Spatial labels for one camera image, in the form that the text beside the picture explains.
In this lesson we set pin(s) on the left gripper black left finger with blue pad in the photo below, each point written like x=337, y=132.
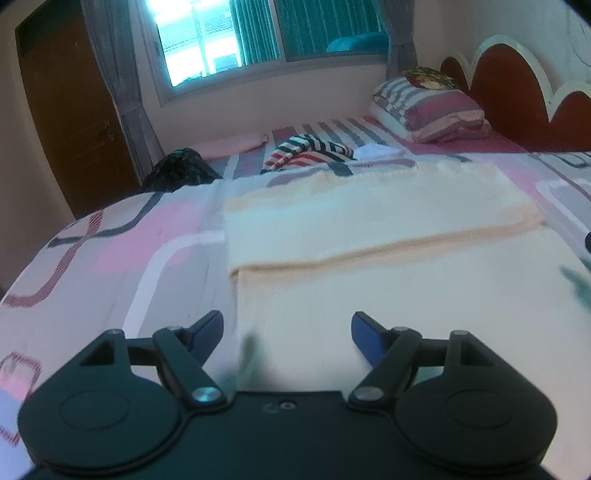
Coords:
x=163, y=372

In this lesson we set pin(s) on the grey right curtain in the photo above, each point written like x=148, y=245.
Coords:
x=397, y=18

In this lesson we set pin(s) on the white folded cloth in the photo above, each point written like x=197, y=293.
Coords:
x=377, y=152

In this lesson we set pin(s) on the pink folded cloth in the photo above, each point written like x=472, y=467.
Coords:
x=214, y=149

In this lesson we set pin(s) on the grey left curtain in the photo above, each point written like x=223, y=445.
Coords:
x=109, y=30

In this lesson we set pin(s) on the colourful printed cushion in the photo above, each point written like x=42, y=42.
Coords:
x=430, y=79

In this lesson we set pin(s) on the cream cloth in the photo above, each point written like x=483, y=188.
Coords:
x=440, y=248

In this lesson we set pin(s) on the dark green black garment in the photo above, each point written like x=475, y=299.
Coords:
x=181, y=167

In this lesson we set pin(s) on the grey curtain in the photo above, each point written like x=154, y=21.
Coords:
x=397, y=18
x=109, y=30

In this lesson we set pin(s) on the patterned pink grey bedsheet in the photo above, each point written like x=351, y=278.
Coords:
x=160, y=260

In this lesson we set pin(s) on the striped pink grey pillow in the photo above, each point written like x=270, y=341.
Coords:
x=421, y=115

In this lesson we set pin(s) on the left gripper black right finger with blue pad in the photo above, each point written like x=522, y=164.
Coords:
x=396, y=355

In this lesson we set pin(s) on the red white scalloped headboard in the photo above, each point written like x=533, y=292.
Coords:
x=506, y=79

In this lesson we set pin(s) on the striped red black white garment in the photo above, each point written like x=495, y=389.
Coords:
x=300, y=151

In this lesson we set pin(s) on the brown wooden door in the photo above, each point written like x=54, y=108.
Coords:
x=72, y=110

